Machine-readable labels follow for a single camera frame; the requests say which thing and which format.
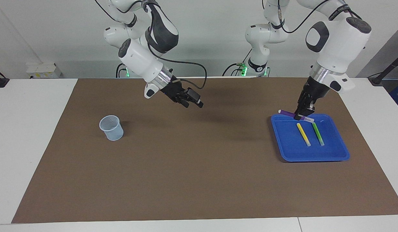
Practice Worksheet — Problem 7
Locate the purple marker pen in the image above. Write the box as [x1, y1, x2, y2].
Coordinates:
[278, 109, 315, 123]

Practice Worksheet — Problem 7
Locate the yellow marker pen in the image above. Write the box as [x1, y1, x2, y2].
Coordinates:
[296, 123, 311, 147]

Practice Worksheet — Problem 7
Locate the green marker pen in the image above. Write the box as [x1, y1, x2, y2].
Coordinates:
[312, 122, 325, 146]

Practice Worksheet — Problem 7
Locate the blue plastic tray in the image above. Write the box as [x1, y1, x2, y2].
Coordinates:
[271, 113, 350, 162]

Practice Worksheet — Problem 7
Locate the brown table mat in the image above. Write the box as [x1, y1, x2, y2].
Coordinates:
[11, 77, 398, 224]

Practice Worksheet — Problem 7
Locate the translucent plastic cup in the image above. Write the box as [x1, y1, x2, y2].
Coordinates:
[99, 115, 124, 141]

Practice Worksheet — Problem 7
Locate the black stand pole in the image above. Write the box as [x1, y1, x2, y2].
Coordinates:
[368, 51, 398, 86]

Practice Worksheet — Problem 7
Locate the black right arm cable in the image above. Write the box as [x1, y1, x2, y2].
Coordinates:
[147, 29, 208, 90]

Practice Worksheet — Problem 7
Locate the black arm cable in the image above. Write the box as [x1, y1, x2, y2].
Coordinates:
[276, 0, 363, 34]
[147, 29, 208, 90]

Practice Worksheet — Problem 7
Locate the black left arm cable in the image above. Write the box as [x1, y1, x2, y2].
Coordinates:
[276, 0, 363, 34]

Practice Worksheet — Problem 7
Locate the white wall power box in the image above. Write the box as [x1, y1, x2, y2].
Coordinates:
[26, 62, 62, 79]

